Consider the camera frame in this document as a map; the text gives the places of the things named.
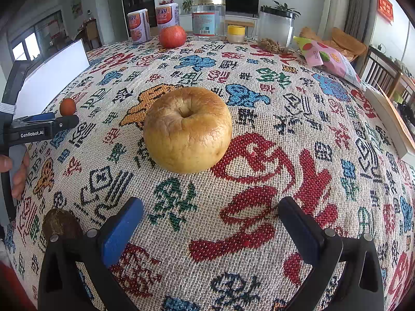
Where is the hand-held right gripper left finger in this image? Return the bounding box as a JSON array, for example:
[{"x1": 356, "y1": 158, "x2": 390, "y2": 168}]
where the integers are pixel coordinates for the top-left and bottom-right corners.
[{"x1": 37, "y1": 196, "x2": 144, "y2": 311}]

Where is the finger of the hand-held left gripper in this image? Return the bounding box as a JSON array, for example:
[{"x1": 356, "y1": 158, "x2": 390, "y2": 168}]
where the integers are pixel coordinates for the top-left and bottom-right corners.
[
  {"x1": 52, "y1": 115, "x2": 80, "y2": 133},
  {"x1": 11, "y1": 112, "x2": 56, "y2": 128}
]

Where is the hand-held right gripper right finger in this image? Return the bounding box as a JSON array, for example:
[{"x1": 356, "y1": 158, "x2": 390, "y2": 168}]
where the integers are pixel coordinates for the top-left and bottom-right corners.
[{"x1": 278, "y1": 196, "x2": 385, "y2": 311}]

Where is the small red-orange fruit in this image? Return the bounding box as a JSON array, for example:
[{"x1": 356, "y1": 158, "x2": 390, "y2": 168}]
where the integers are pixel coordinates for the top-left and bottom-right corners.
[{"x1": 59, "y1": 98, "x2": 77, "y2": 116}]

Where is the brown-green kiwi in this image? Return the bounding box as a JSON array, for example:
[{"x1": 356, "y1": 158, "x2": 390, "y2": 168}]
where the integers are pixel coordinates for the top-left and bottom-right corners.
[{"x1": 42, "y1": 209, "x2": 84, "y2": 242}]

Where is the yellow bagel bread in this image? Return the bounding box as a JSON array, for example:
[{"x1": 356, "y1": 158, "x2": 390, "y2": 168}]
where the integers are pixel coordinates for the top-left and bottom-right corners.
[{"x1": 143, "y1": 87, "x2": 233, "y2": 174}]

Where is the person's left hand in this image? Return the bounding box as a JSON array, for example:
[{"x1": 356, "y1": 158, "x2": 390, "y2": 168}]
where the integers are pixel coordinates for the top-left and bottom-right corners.
[{"x1": 0, "y1": 152, "x2": 30, "y2": 199}]

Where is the white display panel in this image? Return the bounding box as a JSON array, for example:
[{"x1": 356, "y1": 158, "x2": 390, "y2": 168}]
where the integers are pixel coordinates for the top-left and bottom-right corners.
[{"x1": 13, "y1": 38, "x2": 91, "y2": 120}]

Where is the wooden background chair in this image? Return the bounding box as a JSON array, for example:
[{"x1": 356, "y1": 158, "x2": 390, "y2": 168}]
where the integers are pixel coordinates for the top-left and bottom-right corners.
[{"x1": 82, "y1": 19, "x2": 102, "y2": 50}]

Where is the printed woven tablecloth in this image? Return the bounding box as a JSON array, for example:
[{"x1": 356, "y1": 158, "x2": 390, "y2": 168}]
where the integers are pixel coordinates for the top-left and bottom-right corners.
[{"x1": 3, "y1": 36, "x2": 415, "y2": 311}]

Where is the red apple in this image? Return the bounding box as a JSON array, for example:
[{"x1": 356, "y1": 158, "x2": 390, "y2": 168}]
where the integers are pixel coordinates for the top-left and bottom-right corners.
[{"x1": 158, "y1": 25, "x2": 187, "y2": 49}]

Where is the orange cover book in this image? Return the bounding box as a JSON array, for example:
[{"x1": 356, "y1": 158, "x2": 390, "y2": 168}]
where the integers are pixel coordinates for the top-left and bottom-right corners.
[{"x1": 365, "y1": 86, "x2": 415, "y2": 160}]

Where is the blue label glass jar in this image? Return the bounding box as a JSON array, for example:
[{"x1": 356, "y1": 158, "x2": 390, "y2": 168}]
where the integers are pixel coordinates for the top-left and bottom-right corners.
[{"x1": 191, "y1": 0, "x2": 226, "y2": 41}]

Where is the pink snack bag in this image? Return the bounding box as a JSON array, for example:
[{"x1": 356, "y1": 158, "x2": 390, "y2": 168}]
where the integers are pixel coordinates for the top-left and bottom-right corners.
[{"x1": 293, "y1": 36, "x2": 367, "y2": 91}]

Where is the yellow lid small jar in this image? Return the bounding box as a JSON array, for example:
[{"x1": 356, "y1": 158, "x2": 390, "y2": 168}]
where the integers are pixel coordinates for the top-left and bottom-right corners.
[{"x1": 227, "y1": 25, "x2": 245, "y2": 44}]

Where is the orange cushion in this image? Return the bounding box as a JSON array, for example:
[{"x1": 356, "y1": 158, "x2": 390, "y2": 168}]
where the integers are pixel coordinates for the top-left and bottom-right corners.
[{"x1": 299, "y1": 27, "x2": 368, "y2": 60}]

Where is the black television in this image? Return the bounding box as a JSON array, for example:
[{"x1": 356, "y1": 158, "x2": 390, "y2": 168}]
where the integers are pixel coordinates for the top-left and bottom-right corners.
[{"x1": 205, "y1": 0, "x2": 260, "y2": 16}]

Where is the clear plastic nut container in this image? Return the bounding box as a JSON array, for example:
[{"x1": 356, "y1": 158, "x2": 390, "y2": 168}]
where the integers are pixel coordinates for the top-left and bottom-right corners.
[{"x1": 257, "y1": 5, "x2": 295, "y2": 54}]

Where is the large green potted plant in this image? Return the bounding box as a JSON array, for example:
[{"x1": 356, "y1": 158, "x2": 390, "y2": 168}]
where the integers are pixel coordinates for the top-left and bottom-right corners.
[{"x1": 264, "y1": 1, "x2": 301, "y2": 18}]

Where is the grey curtain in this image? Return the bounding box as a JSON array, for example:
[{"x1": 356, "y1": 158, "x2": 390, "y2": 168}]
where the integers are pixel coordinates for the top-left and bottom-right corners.
[{"x1": 344, "y1": 0, "x2": 372, "y2": 39}]

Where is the red wall poster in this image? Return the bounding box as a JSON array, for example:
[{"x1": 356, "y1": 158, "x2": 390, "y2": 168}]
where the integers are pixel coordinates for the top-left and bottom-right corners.
[{"x1": 377, "y1": 0, "x2": 393, "y2": 25}]

